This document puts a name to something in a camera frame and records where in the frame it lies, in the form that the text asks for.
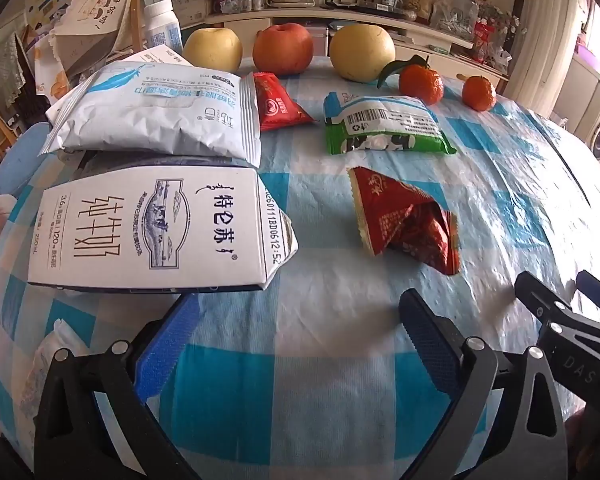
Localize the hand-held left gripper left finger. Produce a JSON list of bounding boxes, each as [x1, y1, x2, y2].
[[32, 292, 201, 480]]

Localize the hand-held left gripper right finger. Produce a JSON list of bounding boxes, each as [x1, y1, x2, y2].
[[399, 287, 568, 480]]

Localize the white milk carton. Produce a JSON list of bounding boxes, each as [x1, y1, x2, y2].
[[27, 165, 300, 292]]

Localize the red wrapper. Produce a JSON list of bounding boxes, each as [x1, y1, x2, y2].
[[347, 166, 462, 276]]

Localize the white blue wet wipe packet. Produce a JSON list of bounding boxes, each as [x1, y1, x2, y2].
[[40, 61, 263, 167]]

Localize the green white snack packet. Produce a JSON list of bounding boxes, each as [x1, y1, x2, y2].
[[323, 92, 458, 157]]

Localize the small red snack packet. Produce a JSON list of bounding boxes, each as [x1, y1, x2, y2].
[[252, 72, 317, 132]]

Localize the blue cushioned stool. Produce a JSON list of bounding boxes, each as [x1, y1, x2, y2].
[[0, 122, 53, 196]]

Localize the small tangerine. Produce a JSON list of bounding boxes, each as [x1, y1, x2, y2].
[[461, 75, 497, 112]]

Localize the tangerine with green leaf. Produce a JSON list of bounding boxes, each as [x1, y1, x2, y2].
[[377, 55, 446, 106]]

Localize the red packets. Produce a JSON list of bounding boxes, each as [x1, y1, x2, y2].
[[472, 17, 511, 73]]

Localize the dining table with printed cloth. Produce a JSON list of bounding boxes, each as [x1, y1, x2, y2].
[[30, 35, 88, 106]]

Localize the yellow apple left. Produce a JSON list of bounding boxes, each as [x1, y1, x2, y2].
[[182, 27, 244, 75]]

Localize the large yellow pear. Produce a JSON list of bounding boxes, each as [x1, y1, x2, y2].
[[328, 24, 397, 83]]

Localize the red apple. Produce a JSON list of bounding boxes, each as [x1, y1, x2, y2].
[[252, 22, 315, 78]]

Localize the white pill bottle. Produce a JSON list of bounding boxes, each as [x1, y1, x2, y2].
[[144, 0, 183, 55]]

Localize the clear plastic bag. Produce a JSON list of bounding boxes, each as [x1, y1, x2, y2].
[[430, 0, 481, 36]]

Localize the cream tv cabinet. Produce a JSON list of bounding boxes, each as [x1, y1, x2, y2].
[[180, 2, 511, 96]]

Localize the printed cream cloth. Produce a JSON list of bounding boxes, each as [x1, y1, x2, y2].
[[50, 0, 131, 73]]

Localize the wooden chair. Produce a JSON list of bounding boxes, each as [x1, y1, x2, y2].
[[115, 0, 147, 56]]

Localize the white sack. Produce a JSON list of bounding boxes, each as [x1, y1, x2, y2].
[[172, 0, 213, 28]]

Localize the pack of small bottles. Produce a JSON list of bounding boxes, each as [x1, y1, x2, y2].
[[220, 0, 268, 13]]

